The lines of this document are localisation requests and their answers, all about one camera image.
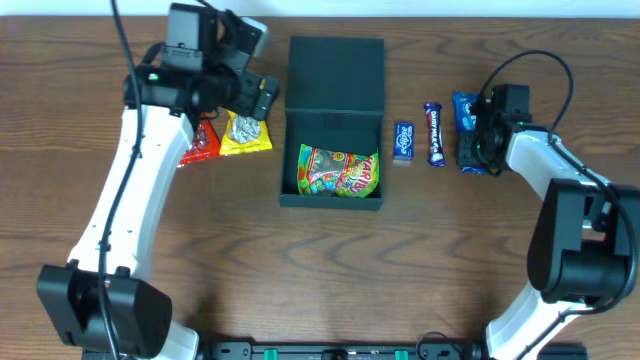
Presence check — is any blue Eclipse mints pack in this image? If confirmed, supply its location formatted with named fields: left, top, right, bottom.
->
left=393, top=122, right=414, bottom=161

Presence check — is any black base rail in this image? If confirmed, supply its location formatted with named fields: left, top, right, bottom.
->
left=194, top=341, right=589, bottom=360

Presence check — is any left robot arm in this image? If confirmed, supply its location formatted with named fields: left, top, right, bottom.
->
left=36, top=2, right=279, bottom=359

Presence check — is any blue Oreo cookie pack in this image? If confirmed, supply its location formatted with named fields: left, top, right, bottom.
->
left=452, top=92, right=488, bottom=175

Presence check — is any red Hacks candy bag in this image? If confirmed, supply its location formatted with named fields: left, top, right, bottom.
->
left=179, top=116, right=221, bottom=167

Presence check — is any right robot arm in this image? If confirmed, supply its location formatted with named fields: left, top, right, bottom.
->
left=456, top=84, right=639, bottom=359

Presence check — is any green Haribo gummy bag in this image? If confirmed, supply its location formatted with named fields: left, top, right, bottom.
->
left=297, top=144, right=380, bottom=198

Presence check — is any purple Dairy Milk bar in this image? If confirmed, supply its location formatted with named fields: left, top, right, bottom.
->
left=424, top=103, right=446, bottom=167

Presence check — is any yellow Hacks candy bag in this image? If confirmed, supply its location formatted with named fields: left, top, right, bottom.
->
left=220, top=110, right=273, bottom=156

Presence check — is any dark green open box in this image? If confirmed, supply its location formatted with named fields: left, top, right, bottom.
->
left=279, top=36, right=385, bottom=211

